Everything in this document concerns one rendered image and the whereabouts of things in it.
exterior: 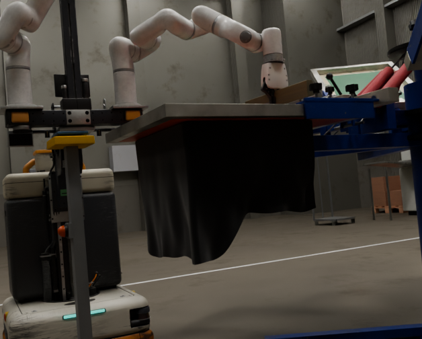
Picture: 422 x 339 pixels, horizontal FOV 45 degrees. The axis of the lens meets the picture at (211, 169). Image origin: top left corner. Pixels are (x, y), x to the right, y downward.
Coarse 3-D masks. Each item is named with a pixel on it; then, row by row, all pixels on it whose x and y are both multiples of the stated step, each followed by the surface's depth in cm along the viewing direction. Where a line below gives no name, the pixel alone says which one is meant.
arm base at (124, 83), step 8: (120, 72) 221; (128, 72) 222; (120, 80) 221; (128, 80) 222; (120, 88) 221; (128, 88) 221; (120, 96) 221; (128, 96) 221; (120, 104) 219; (128, 104) 219; (136, 104) 221
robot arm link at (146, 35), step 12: (168, 12) 209; (144, 24) 217; (156, 24) 214; (168, 24) 209; (180, 24) 209; (192, 24) 218; (132, 36) 219; (144, 36) 218; (156, 36) 219; (180, 36) 216; (144, 48) 226; (156, 48) 229
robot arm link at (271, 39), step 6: (264, 30) 195; (270, 30) 194; (276, 30) 194; (264, 36) 195; (270, 36) 194; (276, 36) 194; (264, 42) 195; (270, 42) 194; (276, 42) 194; (258, 48) 199; (264, 48) 195; (270, 48) 194; (276, 48) 193; (264, 54) 196
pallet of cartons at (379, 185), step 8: (392, 176) 1080; (376, 184) 1083; (384, 184) 1067; (392, 184) 1078; (376, 192) 1084; (384, 192) 1064; (392, 192) 1049; (400, 192) 1032; (376, 200) 1086; (384, 200) 1066; (392, 200) 1050; (400, 200) 1033; (376, 208) 1083; (384, 208) 1065; (392, 208) 1047; (400, 208) 1029
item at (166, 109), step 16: (160, 112) 145; (176, 112) 143; (192, 112) 146; (208, 112) 148; (224, 112) 150; (240, 112) 153; (256, 112) 156; (272, 112) 159; (288, 112) 161; (128, 128) 169; (144, 128) 162
